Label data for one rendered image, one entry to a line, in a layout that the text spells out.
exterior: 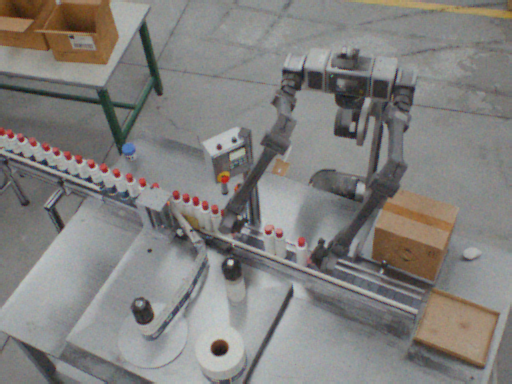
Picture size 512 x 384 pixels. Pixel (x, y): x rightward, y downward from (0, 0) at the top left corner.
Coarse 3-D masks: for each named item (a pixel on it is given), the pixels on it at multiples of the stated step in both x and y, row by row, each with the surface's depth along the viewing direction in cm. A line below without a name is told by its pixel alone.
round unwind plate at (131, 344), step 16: (160, 304) 304; (128, 320) 300; (176, 320) 298; (128, 336) 295; (176, 336) 294; (128, 352) 291; (144, 352) 290; (160, 352) 290; (176, 352) 289; (144, 368) 286
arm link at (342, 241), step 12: (372, 180) 262; (372, 192) 265; (384, 192) 265; (396, 192) 264; (372, 204) 267; (360, 216) 272; (348, 228) 276; (360, 228) 276; (336, 240) 282; (348, 240) 279; (336, 252) 285
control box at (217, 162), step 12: (228, 132) 285; (204, 144) 282; (216, 144) 281; (228, 144) 281; (240, 144) 281; (216, 156) 278; (216, 168) 283; (228, 168) 287; (240, 168) 292; (216, 180) 290
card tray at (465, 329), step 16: (432, 288) 302; (432, 304) 300; (448, 304) 299; (464, 304) 299; (432, 320) 295; (448, 320) 295; (464, 320) 294; (480, 320) 294; (496, 320) 293; (416, 336) 288; (432, 336) 291; (448, 336) 290; (464, 336) 290; (480, 336) 289; (448, 352) 285; (464, 352) 285; (480, 352) 285
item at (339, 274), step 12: (132, 204) 341; (192, 228) 329; (204, 228) 328; (240, 240) 323; (252, 240) 322; (252, 252) 318; (288, 252) 316; (312, 264) 311; (312, 276) 308; (336, 276) 307; (348, 276) 306; (348, 288) 303; (372, 288) 302; (384, 288) 301; (396, 300) 297; (408, 300) 297; (420, 300) 296; (408, 312) 294
